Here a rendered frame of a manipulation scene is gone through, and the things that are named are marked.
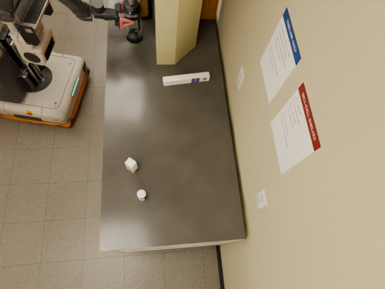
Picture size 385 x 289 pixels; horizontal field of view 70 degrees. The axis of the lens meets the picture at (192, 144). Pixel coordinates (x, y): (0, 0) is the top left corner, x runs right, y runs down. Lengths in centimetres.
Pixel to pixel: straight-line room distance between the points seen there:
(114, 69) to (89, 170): 105
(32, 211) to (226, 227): 165
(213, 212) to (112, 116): 75
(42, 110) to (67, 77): 36
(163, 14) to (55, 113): 136
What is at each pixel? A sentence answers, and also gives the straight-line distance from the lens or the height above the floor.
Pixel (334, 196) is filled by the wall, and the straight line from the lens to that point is 81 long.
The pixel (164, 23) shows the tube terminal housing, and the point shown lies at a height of 127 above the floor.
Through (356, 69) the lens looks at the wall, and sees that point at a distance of 73.
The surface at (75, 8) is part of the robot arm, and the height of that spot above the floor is 127.
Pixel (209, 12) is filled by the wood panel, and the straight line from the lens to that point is 202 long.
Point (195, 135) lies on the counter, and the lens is 154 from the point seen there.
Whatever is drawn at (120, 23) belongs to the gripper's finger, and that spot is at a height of 119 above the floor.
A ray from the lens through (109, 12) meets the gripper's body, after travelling 168.
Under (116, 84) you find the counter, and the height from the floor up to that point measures 94.
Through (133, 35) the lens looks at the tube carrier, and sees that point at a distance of 174.
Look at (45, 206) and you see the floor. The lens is 255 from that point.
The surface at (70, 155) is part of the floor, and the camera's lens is 261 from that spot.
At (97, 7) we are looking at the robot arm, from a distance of 161.
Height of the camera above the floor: 234
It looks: 67 degrees down
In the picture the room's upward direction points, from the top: 15 degrees clockwise
